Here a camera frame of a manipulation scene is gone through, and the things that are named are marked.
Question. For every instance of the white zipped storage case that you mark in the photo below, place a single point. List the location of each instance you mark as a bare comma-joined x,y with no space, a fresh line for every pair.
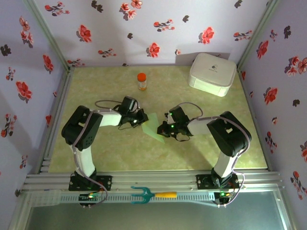
211,72

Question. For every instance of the aluminium corner post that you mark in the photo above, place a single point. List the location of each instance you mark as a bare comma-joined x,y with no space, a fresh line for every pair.
259,31
47,31

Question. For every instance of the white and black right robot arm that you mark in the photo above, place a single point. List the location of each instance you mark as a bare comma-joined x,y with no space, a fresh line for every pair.
230,134

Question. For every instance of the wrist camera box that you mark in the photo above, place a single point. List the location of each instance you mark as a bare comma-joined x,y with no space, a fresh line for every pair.
138,105
168,115

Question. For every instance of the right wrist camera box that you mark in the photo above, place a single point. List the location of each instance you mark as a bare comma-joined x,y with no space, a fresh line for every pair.
168,115

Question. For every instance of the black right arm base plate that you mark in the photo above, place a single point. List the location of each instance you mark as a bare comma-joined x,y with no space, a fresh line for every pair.
201,182

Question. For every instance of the aluminium frame rail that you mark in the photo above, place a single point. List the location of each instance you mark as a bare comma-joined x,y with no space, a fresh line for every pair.
153,178

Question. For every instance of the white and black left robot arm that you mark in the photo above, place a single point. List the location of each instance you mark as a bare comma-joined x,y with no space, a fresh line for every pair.
81,129

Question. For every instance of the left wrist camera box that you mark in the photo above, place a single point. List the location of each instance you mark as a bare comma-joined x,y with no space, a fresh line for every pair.
138,105

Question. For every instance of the light green paper sheet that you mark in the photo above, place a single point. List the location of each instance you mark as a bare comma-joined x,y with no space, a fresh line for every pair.
151,127

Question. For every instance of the orange capped bottle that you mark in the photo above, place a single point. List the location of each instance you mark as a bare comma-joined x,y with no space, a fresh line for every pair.
141,81

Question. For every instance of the aluminium side rail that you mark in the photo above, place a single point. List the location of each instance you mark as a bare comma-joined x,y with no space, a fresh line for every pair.
248,95
62,91

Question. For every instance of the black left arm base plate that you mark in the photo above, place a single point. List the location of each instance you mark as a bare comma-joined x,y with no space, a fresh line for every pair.
106,182

